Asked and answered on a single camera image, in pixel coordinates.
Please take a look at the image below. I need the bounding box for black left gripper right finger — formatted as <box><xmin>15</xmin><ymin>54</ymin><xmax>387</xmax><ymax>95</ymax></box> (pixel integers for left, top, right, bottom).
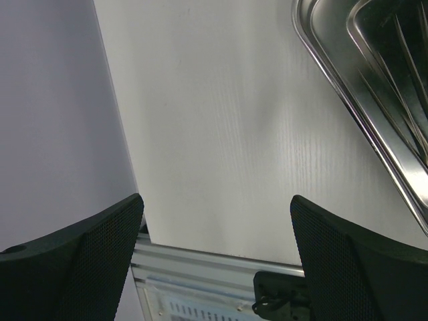
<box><xmin>290</xmin><ymin>195</ymin><xmax>427</xmax><ymax>320</ymax></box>

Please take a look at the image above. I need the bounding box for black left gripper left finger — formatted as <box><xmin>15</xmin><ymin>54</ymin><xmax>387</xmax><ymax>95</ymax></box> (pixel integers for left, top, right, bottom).
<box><xmin>1</xmin><ymin>193</ymin><xmax>144</xmax><ymax>320</ymax></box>

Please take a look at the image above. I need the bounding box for stainless steel tray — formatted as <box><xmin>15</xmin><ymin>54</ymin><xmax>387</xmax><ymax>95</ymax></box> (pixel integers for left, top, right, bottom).
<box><xmin>292</xmin><ymin>1</ymin><xmax>427</xmax><ymax>230</ymax></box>

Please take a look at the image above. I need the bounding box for aluminium front rail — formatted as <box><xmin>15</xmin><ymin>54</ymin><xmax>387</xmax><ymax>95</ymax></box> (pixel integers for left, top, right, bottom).
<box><xmin>131</xmin><ymin>233</ymin><xmax>304</xmax><ymax>300</ymax></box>

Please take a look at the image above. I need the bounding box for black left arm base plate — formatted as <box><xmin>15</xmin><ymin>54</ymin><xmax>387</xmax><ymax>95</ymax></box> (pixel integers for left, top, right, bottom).
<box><xmin>252</xmin><ymin>271</ymin><xmax>315</xmax><ymax>321</ymax></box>

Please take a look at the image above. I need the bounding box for white slotted cable duct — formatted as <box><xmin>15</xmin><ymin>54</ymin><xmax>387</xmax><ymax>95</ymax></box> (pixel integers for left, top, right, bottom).
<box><xmin>154</xmin><ymin>297</ymin><xmax>261</xmax><ymax>321</ymax></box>

